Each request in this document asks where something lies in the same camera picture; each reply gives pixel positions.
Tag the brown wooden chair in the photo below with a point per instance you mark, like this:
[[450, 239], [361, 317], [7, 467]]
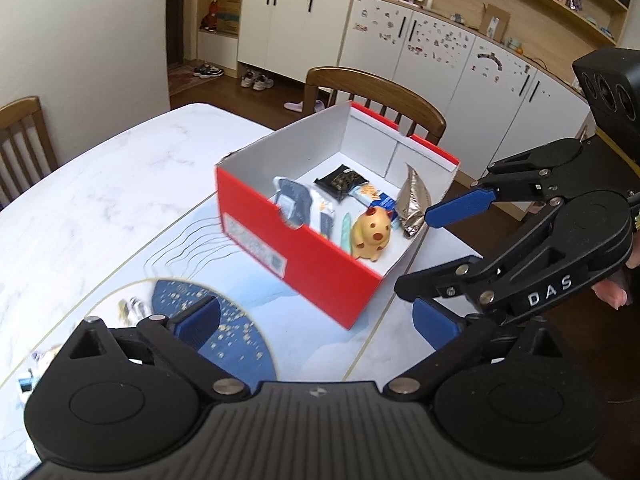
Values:
[[25, 145], [380, 90]]

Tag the dark blue white snack packet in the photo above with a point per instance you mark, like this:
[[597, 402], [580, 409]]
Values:
[[297, 200]]

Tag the pale teal plastic stick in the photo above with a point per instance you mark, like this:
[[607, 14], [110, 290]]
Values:
[[346, 232]]

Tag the white sticker-covered cabinet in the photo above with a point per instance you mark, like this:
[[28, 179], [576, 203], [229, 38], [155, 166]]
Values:
[[450, 70]]

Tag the slim blue white snack packet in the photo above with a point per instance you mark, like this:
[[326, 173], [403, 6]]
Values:
[[372, 197]]

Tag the pair of white sneakers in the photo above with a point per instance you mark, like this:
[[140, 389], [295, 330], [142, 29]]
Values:
[[257, 81]]

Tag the red figurine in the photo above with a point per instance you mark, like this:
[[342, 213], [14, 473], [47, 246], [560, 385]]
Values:
[[210, 16]]

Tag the silver snack bag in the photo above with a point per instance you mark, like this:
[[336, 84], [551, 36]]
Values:
[[412, 200]]

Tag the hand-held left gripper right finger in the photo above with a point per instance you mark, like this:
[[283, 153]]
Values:
[[434, 322]]

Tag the pair of dark sneakers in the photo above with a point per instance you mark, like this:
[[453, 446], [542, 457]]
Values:
[[207, 70]]

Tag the pair of pale slippers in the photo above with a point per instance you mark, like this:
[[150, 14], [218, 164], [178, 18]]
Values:
[[305, 106]]

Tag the person's right hand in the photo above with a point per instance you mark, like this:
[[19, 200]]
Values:
[[612, 292]]

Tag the brown cardboard storage box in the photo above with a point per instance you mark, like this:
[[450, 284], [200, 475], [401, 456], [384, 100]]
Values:
[[230, 12]]

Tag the dark wooden door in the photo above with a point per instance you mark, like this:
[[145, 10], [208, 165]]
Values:
[[177, 20]]

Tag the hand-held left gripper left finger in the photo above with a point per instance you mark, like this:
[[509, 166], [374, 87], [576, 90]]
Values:
[[200, 321]]

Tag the brown cardboard piece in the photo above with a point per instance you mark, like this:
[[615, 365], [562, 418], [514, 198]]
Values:
[[495, 22]]

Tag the black snack packet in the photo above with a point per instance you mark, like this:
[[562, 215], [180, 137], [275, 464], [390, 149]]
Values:
[[342, 182]]

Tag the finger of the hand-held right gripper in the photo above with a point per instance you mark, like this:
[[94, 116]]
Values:
[[450, 280], [457, 207]]

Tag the red cardboard box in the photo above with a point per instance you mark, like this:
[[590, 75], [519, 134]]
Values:
[[310, 265]]

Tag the yellow toy figure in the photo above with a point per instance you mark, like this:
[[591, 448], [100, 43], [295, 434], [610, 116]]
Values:
[[371, 232]]

